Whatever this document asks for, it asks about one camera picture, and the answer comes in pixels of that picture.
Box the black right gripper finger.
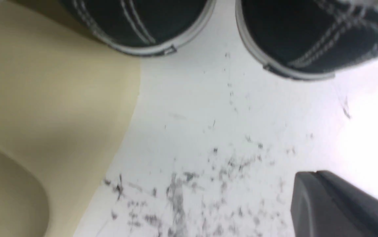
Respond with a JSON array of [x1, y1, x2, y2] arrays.
[[290, 171, 378, 237]]

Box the black canvas sneaker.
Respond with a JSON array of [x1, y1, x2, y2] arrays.
[[235, 0, 378, 81], [61, 0, 216, 57]]

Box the olive green slipper right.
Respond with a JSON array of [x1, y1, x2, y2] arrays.
[[0, 0, 140, 237]]

